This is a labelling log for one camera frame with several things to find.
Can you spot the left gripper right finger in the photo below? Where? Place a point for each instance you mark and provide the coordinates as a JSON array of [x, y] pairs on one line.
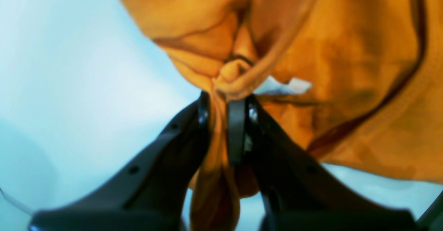
[[297, 192]]

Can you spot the orange t-shirt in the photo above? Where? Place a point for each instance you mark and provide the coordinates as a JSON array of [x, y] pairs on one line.
[[376, 72]]

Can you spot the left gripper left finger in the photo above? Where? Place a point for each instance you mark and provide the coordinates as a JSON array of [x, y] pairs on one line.
[[148, 193]]

